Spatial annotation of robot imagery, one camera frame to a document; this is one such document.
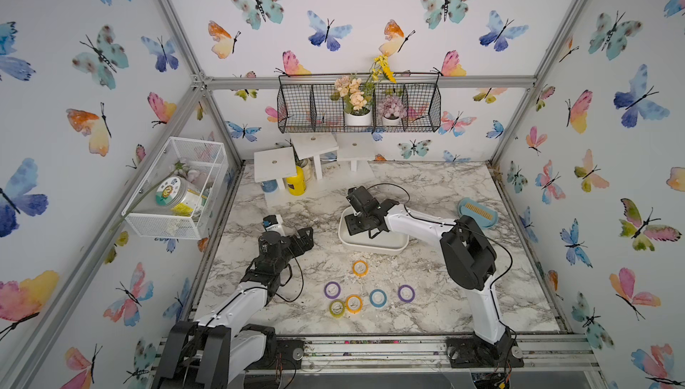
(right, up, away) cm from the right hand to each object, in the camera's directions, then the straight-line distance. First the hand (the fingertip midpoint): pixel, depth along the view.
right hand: (354, 219), depth 95 cm
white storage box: (+11, -8, -2) cm, 14 cm away
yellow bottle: (-22, +12, +6) cm, 26 cm away
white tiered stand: (-26, +20, +4) cm, 34 cm away
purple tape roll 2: (+14, -23, -11) cm, 29 cm away
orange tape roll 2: (0, -25, -12) cm, 28 cm away
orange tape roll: (+2, -18, -6) cm, 19 cm away
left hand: (-16, -3, -7) cm, 18 cm away
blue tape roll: (+7, -24, -11) cm, 27 cm away
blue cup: (-33, +12, +10) cm, 36 cm away
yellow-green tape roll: (-6, -27, -14) cm, 31 cm away
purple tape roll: (-6, -23, -11) cm, 26 cm away
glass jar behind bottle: (-19, +20, +13) cm, 30 cm away
